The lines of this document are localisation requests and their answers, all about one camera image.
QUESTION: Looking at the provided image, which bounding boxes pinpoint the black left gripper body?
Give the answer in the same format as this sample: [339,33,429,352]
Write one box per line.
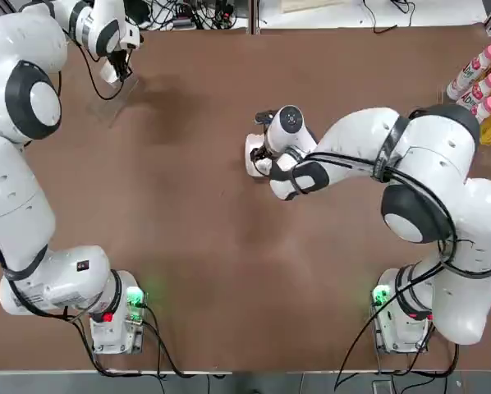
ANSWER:
[107,47,131,66]

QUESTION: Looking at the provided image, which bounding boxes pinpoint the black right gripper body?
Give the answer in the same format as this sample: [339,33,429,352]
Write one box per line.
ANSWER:
[262,121,276,153]

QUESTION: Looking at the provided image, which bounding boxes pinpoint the large white box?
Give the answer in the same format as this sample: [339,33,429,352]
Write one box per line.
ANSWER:
[244,133,272,178]

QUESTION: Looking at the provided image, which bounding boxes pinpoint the clear plastic stepped holder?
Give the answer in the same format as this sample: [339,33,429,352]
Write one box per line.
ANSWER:
[85,61,143,126]

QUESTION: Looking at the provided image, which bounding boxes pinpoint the white desk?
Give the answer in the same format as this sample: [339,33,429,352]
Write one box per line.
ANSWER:
[122,0,250,30]
[258,0,489,29]

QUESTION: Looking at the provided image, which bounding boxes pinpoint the cream folded cloth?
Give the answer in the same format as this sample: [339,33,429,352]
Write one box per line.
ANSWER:
[280,0,365,14]

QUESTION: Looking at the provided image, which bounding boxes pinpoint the white bottle pink cap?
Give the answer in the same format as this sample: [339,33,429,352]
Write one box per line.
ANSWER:
[456,72,491,112]
[446,44,491,102]
[470,96,491,125]

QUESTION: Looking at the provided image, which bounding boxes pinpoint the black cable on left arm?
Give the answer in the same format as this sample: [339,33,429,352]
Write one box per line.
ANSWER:
[58,28,128,101]

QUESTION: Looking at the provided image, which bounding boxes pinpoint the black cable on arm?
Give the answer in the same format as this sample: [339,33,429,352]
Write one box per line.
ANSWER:
[58,28,128,101]
[301,150,472,288]

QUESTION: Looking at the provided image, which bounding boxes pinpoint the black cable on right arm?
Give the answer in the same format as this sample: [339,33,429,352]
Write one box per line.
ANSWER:
[301,150,472,288]

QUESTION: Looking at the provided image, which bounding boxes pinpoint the tangled desk cables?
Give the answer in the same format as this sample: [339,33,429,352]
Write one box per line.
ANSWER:
[138,0,241,30]

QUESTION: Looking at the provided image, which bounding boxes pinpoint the aluminium frame post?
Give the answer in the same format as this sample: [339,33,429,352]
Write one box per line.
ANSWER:
[247,0,260,37]

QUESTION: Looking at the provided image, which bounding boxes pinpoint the black adapter cable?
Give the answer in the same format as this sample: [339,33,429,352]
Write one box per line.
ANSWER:
[362,0,415,34]

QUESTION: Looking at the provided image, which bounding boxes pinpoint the black left base cable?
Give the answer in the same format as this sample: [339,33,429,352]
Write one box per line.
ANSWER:
[62,303,234,379]

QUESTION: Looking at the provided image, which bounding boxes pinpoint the black base cable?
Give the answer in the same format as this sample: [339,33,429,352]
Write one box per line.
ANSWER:
[334,286,462,389]
[62,303,234,379]

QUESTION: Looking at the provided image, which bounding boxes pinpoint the black right base cable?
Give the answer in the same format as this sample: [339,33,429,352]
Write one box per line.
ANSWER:
[334,286,462,389]

